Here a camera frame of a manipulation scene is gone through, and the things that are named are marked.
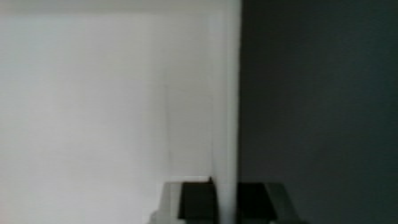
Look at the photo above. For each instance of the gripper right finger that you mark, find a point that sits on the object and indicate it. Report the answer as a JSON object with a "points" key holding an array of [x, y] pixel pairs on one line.
{"points": [[264, 205]]}

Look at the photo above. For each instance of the white front drawer tray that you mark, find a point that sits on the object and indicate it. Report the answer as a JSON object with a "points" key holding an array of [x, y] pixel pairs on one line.
{"points": [[117, 107]]}

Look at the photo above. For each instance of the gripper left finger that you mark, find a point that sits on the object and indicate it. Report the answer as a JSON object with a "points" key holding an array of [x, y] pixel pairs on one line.
{"points": [[186, 203]]}

